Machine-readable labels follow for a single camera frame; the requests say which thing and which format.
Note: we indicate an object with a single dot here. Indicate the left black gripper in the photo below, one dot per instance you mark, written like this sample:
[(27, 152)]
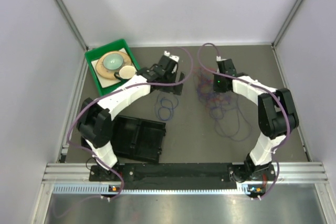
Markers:
[(174, 88)]

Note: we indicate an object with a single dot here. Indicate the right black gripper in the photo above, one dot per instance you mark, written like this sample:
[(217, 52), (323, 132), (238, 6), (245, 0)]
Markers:
[(217, 88)]

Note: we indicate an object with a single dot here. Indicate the black two-compartment tray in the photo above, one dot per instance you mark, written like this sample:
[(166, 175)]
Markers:
[(138, 139)]

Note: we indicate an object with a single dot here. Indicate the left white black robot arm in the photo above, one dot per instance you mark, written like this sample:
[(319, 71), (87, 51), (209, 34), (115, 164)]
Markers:
[(95, 119)]

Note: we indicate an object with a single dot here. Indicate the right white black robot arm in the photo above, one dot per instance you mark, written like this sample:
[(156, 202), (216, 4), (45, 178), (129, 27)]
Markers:
[(277, 116)]

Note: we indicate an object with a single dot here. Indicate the black mug with beige inside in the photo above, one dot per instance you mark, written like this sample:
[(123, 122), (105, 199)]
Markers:
[(125, 73)]

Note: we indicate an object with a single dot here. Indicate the teal glass bowl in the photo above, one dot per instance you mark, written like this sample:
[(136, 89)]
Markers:
[(113, 61)]

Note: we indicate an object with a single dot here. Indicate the white square board in bin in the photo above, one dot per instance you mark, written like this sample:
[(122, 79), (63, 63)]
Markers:
[(104, 82)]

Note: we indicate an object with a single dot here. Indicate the green plastic bin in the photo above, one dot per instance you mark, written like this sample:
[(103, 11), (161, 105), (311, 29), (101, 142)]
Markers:
[(97, 52)]

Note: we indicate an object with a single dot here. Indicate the wooden round plate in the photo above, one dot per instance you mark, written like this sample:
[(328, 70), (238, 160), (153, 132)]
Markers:
[(109, 74)]

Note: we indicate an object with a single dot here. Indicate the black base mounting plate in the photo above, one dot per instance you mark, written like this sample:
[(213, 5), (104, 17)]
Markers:
[(189, 175)]

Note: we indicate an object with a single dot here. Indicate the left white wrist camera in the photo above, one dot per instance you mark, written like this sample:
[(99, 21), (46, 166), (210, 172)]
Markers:
[(171, 56)]

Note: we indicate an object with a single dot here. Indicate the right aluminium corner post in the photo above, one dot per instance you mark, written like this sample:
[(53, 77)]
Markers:
[(287, 23)]

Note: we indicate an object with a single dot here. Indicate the aluminium corner post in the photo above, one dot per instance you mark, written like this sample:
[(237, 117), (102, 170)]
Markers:
[(71, 24), (287, 23)]

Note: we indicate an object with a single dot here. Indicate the aluminium frame rail front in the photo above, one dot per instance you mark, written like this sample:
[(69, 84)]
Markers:
[(288, 172)]

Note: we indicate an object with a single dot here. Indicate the white slotted cable duct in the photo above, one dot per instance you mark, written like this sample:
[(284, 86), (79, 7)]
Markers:
[(105, 189)]

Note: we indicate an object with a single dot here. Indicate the left aluminium corner post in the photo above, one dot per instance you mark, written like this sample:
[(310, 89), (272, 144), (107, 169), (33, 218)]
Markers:
[(71, 24)]

